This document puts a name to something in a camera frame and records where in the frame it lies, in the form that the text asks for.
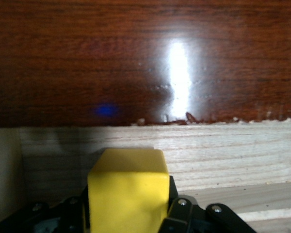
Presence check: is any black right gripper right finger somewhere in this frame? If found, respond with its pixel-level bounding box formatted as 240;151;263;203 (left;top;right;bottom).
157;176;258;233

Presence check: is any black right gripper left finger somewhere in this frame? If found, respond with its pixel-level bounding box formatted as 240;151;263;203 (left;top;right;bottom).
12;186;89;233

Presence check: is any wooden drawer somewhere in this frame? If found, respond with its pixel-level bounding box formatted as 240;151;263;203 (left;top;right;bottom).
0;120;291;233

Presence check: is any yellow cube block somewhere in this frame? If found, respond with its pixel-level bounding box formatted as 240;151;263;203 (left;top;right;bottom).
87;148;171;233

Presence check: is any dark wooden box casing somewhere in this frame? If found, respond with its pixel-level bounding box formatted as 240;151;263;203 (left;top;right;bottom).
0;0;291;128

